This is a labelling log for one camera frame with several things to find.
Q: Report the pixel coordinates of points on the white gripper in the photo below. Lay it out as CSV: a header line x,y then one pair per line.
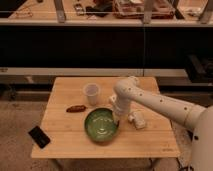
x,y
117,116

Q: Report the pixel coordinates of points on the green ceramic bowl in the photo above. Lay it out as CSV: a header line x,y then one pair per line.
x,y
99,125

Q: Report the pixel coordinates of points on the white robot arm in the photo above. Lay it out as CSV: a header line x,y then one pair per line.
x,y
195,118

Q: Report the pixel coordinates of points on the white crumpled object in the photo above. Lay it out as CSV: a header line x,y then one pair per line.
x,y
135,117

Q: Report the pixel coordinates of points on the brown sausage-shaped food item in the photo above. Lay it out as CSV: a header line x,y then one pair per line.
x,y
77,108

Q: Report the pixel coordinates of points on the wooden table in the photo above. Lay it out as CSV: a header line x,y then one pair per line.
x,y
130,150

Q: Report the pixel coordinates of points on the black smartphone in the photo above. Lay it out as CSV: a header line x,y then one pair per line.
x,y
40,138

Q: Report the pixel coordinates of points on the plastic tray with items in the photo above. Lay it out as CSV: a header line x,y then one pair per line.
x,y
162,9

